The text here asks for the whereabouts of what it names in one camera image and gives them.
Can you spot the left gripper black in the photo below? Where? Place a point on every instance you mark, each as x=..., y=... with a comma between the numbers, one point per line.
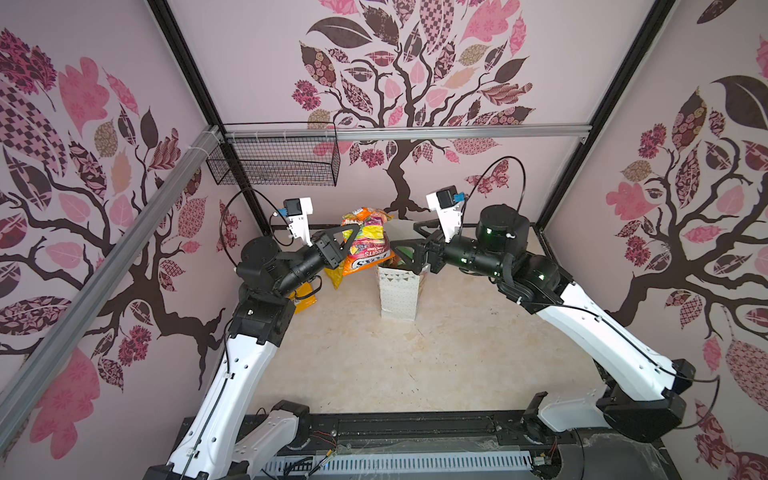
x=330, y=250

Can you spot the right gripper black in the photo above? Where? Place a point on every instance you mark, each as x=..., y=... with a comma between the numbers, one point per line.
x=430, y=251

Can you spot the orange pink snack bag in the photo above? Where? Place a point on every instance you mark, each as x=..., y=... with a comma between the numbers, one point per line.
x=371, y=245

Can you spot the white patterned paper bag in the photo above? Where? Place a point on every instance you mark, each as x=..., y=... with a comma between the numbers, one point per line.
x=399, y=289

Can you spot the yellow snack bag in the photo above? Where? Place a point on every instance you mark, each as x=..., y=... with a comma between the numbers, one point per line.
x=303, y=298

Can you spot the yellow mango candy bag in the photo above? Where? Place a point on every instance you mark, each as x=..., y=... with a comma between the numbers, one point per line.
x=336, y=275

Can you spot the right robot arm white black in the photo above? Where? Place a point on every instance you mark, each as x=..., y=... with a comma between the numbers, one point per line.
x=641, y=394

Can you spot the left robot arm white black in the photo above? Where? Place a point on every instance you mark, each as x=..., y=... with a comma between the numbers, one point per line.
x=212, y=448

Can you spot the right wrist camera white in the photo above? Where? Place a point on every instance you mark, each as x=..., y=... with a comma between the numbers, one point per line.
x=448, y=203

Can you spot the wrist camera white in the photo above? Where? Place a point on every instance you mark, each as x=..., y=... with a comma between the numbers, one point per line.
x=448, y=203
x=295, y=212

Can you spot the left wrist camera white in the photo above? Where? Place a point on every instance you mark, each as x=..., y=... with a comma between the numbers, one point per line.
x=295, y=212

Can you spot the black wire basket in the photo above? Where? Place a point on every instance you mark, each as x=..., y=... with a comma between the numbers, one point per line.
x=287, y=153

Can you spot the aluminium rail back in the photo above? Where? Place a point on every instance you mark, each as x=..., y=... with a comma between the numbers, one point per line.
x=432, y=132

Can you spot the aluminium rail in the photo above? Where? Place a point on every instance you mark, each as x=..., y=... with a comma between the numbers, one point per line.
x=31, y=381
x=432, y=132

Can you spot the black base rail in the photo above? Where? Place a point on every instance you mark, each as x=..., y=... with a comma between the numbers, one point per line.
x=502, y=428

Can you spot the white slotted cable duct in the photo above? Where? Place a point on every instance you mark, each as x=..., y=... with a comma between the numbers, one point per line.
x=361, y=465

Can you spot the aluminium rail left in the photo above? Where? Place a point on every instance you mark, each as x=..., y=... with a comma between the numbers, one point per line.
x=31, y=381

